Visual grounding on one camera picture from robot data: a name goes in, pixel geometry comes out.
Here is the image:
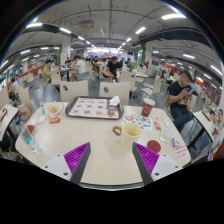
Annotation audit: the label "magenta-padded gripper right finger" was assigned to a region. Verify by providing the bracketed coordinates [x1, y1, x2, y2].
[131, 142, 184, 186]

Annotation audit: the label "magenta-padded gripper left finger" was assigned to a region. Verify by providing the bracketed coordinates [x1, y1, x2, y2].
[41, 141, 92, 185]

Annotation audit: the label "clear blue-capped water bottle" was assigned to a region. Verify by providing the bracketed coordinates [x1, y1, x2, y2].
[18, 119, 41, 154]

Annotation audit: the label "flat round red coaster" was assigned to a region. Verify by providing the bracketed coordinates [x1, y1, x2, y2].
[146, 139, 162, 154]

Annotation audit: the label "clear-wrapped paper receipt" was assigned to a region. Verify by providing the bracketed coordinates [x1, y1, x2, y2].
[159, 128, 176, 146]

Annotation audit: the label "white leaflet with red print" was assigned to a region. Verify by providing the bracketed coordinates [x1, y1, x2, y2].
[173, 141, 190, 161]

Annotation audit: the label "colourful printed sticker sheet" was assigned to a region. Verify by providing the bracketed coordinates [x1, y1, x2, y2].
[121, 112, 154, 133]

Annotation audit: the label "red paper cup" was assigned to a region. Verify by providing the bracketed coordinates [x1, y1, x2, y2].
[140, 97, 156, 118]

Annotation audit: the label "brown food tray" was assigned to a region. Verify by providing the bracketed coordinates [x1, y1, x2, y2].
[64, 96, 125, 120]

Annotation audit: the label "paper wrapper with fried food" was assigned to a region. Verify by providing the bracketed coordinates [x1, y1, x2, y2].
[44, 101, 65, 121]

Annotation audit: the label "white paper slip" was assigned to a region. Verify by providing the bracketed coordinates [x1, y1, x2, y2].
[29, 115, 48, 127]

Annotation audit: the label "white crumpled napkin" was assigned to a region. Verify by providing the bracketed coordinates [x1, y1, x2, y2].
[109, 95, 122, 107]

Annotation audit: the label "person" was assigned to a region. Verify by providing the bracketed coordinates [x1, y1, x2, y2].
[167, 70, 195, 133]
[42, 59, 54, 84]
[209, 108, 224, 161]
[101, 55, 124, 83]
[71, 54, 89, 82]

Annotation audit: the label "cream chair with round hole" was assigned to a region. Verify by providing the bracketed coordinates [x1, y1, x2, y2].
[99, 81, 131, 106]
[59, 79, 90, 103]

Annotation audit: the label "neighbouring cream dining table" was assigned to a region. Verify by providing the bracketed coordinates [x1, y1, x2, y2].
[192, 109, 218, 141]
[0, 103, 20, 141]

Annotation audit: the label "pink backpack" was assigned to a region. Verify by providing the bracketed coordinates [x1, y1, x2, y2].
[17, 104, 33, 123]

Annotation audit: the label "ceiling air conditioner unit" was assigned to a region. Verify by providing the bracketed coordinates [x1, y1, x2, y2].
[75, 19, 95, 30]

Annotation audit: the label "ceiling strip lights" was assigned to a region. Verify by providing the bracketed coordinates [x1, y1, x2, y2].
[0, 13, 223, 81]

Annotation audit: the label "cream mug with brown handle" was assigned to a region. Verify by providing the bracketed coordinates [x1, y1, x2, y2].
[111, 122, 143, 150]

